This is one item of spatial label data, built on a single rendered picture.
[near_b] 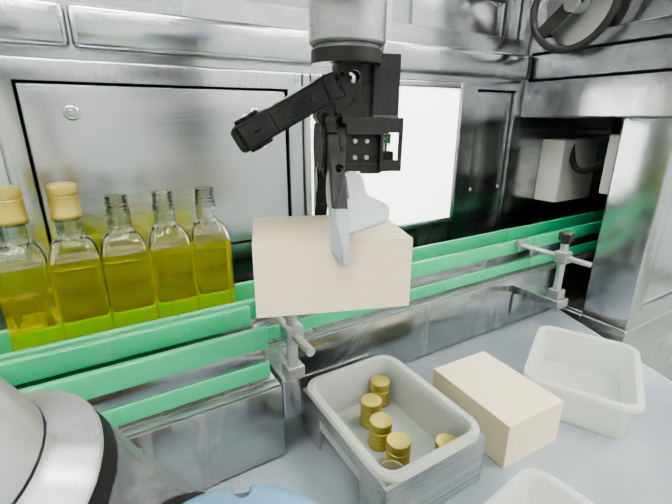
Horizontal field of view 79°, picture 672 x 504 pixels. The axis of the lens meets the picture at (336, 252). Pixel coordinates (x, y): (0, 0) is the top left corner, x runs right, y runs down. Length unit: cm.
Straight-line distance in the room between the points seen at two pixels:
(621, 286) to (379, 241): 86
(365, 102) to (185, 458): 49
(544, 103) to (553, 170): 22
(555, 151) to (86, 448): 130
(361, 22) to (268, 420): 51
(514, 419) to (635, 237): 61
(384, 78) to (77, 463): 38
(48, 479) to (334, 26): 37
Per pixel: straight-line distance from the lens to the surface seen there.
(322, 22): 42
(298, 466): 68
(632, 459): 82
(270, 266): 40
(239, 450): 65
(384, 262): 42
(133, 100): 75
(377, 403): 68
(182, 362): 56
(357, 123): 41
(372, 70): 44
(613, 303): 121
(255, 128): 40
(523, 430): 70
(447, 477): 62
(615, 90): 117
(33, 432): 24
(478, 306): 98
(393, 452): 62
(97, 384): 56
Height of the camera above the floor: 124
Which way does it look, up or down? 18 degrees down
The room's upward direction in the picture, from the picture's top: straight up
